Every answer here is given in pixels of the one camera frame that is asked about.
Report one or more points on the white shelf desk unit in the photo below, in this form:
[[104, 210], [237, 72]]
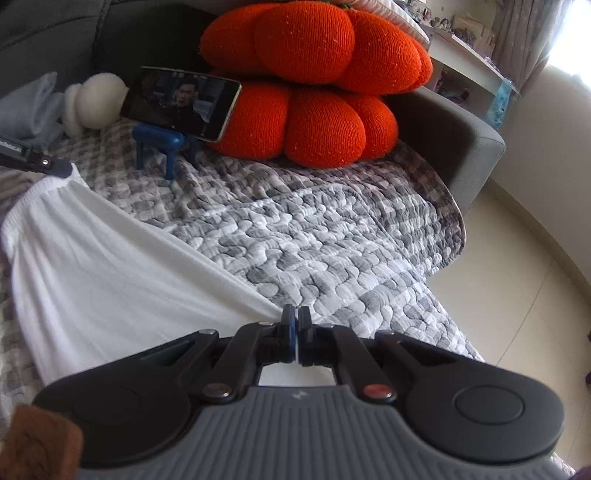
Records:
[[461, 50]]

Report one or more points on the blue hanging bag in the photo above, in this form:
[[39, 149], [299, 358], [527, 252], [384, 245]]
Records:
[[501, 106]]

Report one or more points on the grey sofa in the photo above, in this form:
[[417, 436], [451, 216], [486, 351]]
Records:
[[443, 120]]

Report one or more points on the smartphone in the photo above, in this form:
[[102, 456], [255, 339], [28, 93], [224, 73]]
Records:
[[180, 101]]

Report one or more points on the white pillow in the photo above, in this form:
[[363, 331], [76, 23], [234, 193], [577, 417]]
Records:
[[406, 18]]

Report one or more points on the grey checked quilt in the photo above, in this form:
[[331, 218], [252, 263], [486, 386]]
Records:
[[323, 230]]

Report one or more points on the grey patterned curtain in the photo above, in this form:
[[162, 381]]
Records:
[[526, 32]]

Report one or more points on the orange pumpkin cushion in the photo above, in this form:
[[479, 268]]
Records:
[[314, 55]]

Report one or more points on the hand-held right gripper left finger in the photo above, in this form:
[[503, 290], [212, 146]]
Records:
[[289, 341]]

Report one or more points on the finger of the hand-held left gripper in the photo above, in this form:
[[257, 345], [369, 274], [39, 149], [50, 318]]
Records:
[[41, 162]]

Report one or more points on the white plush toy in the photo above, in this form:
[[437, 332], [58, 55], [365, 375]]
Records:
[[97, 101]]

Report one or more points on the blue phone stand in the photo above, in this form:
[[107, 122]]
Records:
[[157, 138]]

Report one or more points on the large window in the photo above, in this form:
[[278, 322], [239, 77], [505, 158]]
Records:
[[577, 27]]

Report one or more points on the white pants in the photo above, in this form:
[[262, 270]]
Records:
[[115, 277]]

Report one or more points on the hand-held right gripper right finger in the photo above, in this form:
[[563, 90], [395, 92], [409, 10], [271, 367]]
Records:
[[304, 341]]

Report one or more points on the light blue folded cloth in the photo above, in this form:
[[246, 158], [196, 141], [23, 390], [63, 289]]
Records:
[[23, 110]]

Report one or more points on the brown fuzzy cloth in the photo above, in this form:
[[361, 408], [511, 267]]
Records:
[[41, 443]]

